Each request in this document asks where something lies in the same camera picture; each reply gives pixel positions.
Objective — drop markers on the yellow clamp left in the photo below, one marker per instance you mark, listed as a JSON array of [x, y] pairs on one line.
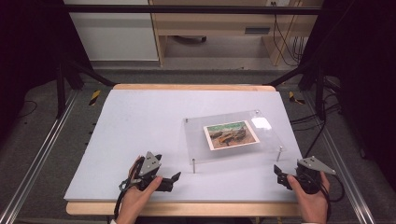
[[95, 97]]

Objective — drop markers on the black curtain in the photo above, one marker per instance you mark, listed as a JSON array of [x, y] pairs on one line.
[[364, 62], [28, 46]]

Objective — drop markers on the clear acrylic picture frame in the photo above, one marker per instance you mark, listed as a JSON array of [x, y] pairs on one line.
[[197, 140]]

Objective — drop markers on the white cabinet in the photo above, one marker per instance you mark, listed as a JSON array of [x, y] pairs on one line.
[[115, 37]]

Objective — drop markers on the light wooden desk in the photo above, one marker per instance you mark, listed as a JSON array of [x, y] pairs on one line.
[[202, 23]]

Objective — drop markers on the black horizontal metal bar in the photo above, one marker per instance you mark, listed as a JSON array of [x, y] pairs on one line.
[[186, 9]]

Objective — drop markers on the white foam board mat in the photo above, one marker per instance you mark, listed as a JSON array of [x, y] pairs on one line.
[[140, 130]]

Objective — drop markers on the person's left hand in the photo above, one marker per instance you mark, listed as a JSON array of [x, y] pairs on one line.
[[132, 202]]

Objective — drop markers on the yellow clamp right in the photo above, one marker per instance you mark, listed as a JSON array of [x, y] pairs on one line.
[[292, 98]]

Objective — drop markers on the wooden table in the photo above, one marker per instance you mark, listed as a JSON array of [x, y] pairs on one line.
[[193, 87]]

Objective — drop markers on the painting print card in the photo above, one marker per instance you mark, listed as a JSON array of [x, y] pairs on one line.
[[230, 135]]

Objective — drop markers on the aluminium floor rail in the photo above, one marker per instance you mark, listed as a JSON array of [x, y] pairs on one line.
[[345, 165], [37, 161]]

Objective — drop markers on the grey desk label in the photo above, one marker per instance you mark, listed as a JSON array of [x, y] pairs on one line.
[[257, 30]]

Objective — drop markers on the black metal stand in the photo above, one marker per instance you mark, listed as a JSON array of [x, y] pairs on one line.
[[60, 93], [319, 93]]

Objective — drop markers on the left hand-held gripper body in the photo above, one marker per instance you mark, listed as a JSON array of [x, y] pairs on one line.
[[149, 165]]

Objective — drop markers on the person's right hand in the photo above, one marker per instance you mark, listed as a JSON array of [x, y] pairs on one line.
[[314, 208]]

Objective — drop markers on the white power strip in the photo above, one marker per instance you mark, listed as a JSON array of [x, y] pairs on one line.
[[278, 2]]

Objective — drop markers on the yellow clamp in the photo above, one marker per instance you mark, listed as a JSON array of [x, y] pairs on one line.
[[292, 98], [95, 97]]

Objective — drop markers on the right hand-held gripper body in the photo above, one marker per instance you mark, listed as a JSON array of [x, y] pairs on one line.
[[313, 163]]

